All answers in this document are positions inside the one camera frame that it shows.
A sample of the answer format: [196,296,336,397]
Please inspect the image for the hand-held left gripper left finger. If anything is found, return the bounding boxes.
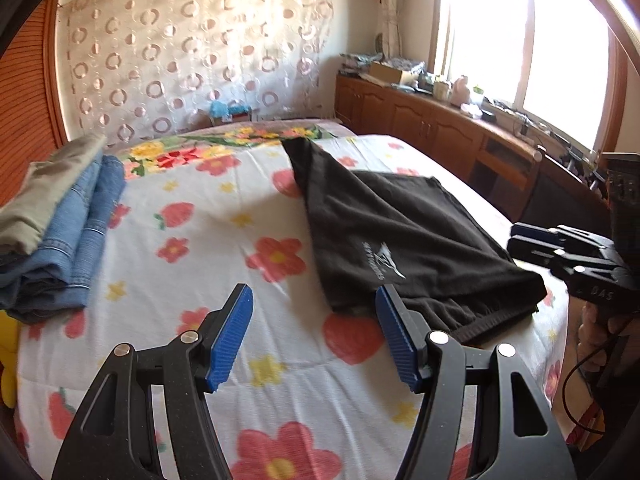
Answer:
[51,283,254,480]

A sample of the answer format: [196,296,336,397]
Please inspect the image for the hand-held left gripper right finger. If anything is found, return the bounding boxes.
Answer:
[375,284,578,480]

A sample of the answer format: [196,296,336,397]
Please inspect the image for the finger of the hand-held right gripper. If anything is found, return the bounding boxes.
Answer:
[510,222,613,257]
[506,239,608,281]

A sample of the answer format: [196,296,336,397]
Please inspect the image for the black pants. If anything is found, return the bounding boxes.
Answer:
[281,137,547,347]

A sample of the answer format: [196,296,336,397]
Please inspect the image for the folded khaki pants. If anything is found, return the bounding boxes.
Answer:
[0,133,107,256]

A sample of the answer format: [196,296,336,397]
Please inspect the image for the person's right hand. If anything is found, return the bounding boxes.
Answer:
[576,304,613,377]

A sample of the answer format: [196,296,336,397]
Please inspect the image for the dark chair back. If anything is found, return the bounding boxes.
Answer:
[522,152,616,241]

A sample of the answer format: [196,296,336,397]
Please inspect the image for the white floral strawberry blanket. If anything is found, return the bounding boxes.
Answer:
[12,132,571,480]

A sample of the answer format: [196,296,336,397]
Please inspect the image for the pink figurine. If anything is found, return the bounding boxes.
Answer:
[451,75,474,107]

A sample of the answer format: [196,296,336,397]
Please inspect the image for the long wooden cabinet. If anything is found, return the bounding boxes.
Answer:
[334,74,608,226]

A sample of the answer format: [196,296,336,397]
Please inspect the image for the wooden-framed window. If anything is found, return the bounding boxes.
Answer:
[430,0,630,155]

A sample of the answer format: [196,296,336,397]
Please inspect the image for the folded blue jeans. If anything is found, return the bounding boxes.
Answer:
[0,154,127,324]

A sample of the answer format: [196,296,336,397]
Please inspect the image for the floral pillow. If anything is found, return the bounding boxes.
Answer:
[122,119,358,181]

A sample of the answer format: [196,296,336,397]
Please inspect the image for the cardboard box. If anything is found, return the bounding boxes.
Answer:
[369,61,420,87]

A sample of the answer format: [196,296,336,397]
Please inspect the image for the yellow plush toy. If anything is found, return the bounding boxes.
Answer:
[0,310,21,408]

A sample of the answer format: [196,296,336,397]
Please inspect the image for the patterned fabric pile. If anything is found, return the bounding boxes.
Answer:
[340,51,428,75]

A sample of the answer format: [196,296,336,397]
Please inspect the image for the lace window curtain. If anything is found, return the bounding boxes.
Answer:
[375,0,443,61]

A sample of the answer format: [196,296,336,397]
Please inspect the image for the sheer circle-pattern curtain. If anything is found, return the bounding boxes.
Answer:
[60,0,336,137]

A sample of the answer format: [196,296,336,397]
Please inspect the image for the black cable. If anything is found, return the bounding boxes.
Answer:
[562,332,626,433]

